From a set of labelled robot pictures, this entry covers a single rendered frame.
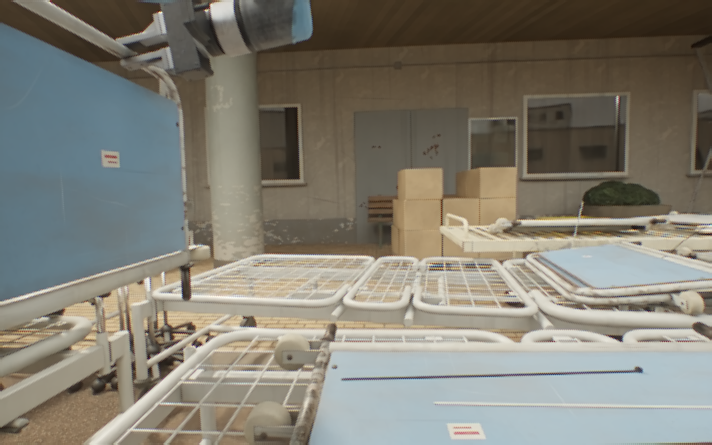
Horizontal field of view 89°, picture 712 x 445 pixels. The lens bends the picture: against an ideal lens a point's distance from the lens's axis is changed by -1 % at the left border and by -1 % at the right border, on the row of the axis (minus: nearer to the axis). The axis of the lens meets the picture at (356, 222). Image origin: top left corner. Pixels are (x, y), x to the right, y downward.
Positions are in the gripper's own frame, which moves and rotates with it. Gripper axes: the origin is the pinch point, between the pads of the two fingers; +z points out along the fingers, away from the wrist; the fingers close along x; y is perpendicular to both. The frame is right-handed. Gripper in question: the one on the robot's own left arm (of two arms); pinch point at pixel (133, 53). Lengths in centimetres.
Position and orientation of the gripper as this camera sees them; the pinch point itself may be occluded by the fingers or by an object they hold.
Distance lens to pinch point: 84.9
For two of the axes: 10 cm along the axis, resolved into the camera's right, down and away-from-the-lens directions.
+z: -9.8, 1.8, 0.8
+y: 0.6, -0.8, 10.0
